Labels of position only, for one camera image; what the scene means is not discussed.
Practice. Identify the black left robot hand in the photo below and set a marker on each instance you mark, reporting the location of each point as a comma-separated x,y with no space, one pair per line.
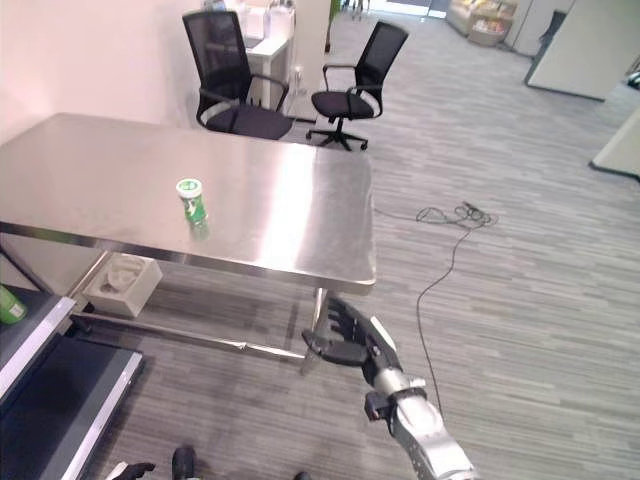
131,471

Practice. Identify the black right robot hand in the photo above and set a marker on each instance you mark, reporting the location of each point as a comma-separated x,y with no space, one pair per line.
345,345

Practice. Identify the goods display shelf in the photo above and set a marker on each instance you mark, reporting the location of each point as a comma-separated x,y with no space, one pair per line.
480,17

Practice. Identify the dark robot foot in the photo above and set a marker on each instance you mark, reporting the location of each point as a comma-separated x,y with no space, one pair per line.
183,461

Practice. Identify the grey metal shelf unit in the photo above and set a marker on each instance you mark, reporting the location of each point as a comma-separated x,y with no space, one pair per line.
55,370

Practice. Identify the white cardboard box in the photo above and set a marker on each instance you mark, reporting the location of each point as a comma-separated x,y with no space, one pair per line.
121,284

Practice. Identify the green bottle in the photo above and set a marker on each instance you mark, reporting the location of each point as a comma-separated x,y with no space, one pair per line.
10,305

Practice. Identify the stainless steel table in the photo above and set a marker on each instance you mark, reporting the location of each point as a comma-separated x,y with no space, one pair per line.
200,195

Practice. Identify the green snack canister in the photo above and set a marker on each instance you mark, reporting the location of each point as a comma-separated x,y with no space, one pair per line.
192,202

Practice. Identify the black mesh office chair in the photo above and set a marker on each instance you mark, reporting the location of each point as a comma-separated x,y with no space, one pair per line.
227,80
357,85

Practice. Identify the white desk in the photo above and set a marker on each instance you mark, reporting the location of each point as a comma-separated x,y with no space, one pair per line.
267,55

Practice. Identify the grey partition panel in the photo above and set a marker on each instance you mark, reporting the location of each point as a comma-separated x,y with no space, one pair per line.
617,150
575,55

